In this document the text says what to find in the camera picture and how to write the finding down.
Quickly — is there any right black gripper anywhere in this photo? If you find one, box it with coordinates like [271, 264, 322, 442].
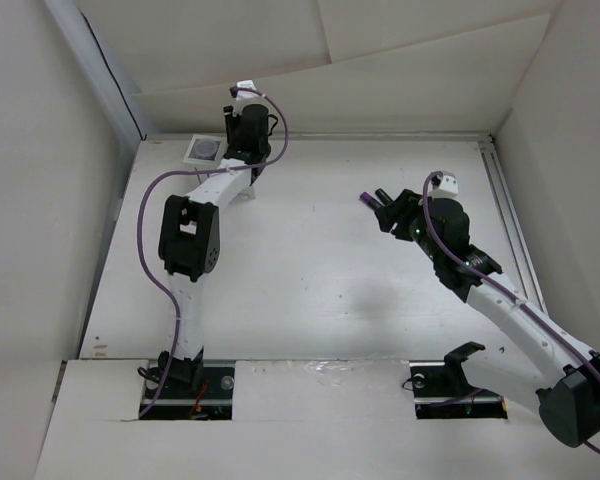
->
[374, 189, 444, 263]

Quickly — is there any purple highlighter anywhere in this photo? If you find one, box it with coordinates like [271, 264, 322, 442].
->
[359, 192, 383, 211]

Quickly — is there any clear jar of paper clips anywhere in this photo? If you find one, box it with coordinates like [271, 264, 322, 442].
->
[190, 139, 219, 161]

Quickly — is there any pink highlighter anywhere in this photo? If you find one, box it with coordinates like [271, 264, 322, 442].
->
[375, 188, 394, 206]

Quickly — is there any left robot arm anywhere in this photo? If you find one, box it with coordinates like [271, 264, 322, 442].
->
[158, 104, 272, 397]

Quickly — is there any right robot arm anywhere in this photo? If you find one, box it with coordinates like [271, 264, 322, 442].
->
[360, 190, 600, 448]

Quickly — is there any white two-compartment organizer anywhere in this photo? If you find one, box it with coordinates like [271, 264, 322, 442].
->
[182, 134, 263, 201]

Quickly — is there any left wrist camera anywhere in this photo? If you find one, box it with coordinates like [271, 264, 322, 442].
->
[230, 80, 260, 116]

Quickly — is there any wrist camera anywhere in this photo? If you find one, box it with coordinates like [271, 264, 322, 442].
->
[424, 171, 459, 199]
[230, 80, 260, 116]

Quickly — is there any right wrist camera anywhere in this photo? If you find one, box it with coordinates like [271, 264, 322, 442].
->
[424, 171, 459, 199]

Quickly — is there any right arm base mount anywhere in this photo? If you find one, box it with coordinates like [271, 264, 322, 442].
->
[401, 341, 508, 420]

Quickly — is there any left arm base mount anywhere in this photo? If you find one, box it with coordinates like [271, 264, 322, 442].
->
[139, 361, 235, 421]

